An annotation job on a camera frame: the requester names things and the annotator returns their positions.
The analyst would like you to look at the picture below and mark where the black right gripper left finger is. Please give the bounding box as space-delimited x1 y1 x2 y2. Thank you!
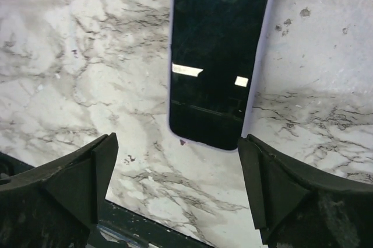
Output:
1 133 118 247

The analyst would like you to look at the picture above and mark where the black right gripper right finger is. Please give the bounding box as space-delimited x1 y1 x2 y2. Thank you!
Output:
238 135 372 247

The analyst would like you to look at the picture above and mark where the black smartphone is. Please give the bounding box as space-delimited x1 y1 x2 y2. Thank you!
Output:
170 0 272 151

